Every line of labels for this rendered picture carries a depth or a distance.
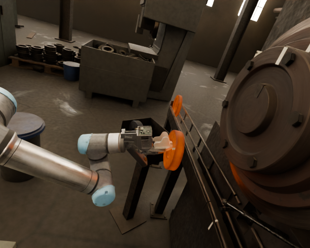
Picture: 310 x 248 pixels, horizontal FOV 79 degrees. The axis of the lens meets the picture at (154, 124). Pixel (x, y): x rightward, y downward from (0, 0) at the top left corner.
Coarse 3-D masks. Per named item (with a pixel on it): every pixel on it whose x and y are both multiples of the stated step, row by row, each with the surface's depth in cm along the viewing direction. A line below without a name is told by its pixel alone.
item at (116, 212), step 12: (132, 120) 108; (144, 120) 114; (120, 132) 108; (156, 132) 114; (168, 132) 106; (156, 156) 95; (144, 168) 109; (132, 180) 117; (144, 180) 116; (132, 192) 119; (132, 204) 123; (120, 216) 131; (132, 216) 132; (120, 228) 124; (132, 228) 126
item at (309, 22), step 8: (304, 24) 44; (288, 32) 48; (280, 40) 50; (232, 168) 60; (240, 184) 54; (248, 192) 50; (248, 200) 50; (256, 200) 47; (264, 208) 44; (272, 208) 42; (280, 208) 40; (288, 208) 38; (272, 216) 42; (280, 216) 40; (288, 216) 38; (296, 216) 36; (304, 216) 35; (288, 224) 38; (296, 224) 36; (304, 224) 35
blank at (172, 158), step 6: (174, 132) 70; (180, 132) 70; (174, 138) 69; (180, 138) 67; (174, 144) 67; (180, 144) 66; (174, 150) 66; (180, 150) 65; (168, 156) 73; (174, 156) 65; (180, 156) 65; (168, 162) 70; (174, 162) 66; (180, 162) 66; (168, 168) 69; (174, 168) 68
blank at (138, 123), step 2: (132, 122) 104; (134, 122) 102; (136, 122) 101; (138, 122) 101; (140, 122) 102; (130, 124) 107; (132, 124) 105; (134, 124) 102; (136, 124) 100; (138, 124) 99; (140, 124) 100; (130, 126) 107; (132, 126) 105; (134, 126) 102; (136, 126) 100; (130, 128) 107; (132, 128) 105; (134, 128) 102; (136, 128) 100; (130, 130) 107; (132, 130) 106; (134, 130) 107
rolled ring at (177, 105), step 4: (176, 96) 161; (180, 96) 155; (176, 100) 164; (180, 100) 152; (176, 104) 166; (180, 104) 151; (172, 108) 166; (176, 108) 153; (180, 108) 152; (176, 112) 153; (176, 116) 159
